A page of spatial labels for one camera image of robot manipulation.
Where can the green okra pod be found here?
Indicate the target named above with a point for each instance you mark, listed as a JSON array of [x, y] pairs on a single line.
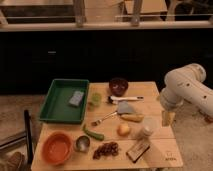
[[97, 136]]

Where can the clear plastic bottle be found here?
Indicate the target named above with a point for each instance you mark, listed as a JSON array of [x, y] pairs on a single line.
[[149, 126]]

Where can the green plastic tray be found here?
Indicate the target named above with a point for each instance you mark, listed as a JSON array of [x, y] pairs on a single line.
[[57, 107]]

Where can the bunch of brown grapes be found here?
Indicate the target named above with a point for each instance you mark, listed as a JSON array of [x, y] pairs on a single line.
[[106, 149]]

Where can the small green cup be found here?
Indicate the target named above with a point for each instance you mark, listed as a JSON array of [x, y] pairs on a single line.
[[96, 99]]

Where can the small metal cup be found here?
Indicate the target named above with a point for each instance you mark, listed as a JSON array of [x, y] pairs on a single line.
[[82, 144]]

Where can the dark red bowl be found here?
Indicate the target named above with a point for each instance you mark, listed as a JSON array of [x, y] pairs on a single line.
[[118, 86]]

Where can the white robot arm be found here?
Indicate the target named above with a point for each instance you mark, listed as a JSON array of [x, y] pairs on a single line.
[[186, 84]]

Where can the grey spatula yellow handle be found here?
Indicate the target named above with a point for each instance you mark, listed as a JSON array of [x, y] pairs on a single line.
[[127, 112]]

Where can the grey sponge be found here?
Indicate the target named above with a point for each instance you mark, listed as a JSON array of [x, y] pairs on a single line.
[[76, 98]]

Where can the black chair frame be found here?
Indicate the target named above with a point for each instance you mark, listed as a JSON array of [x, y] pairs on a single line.
[[18, 137]]

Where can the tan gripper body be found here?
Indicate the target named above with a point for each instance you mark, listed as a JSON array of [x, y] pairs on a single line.
[[167, 118]]

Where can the orange plastic bowl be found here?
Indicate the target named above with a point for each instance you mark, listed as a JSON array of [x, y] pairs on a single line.
[[57, 148]]

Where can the white handled brush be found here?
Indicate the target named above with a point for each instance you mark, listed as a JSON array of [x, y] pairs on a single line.
[[116, 100]]

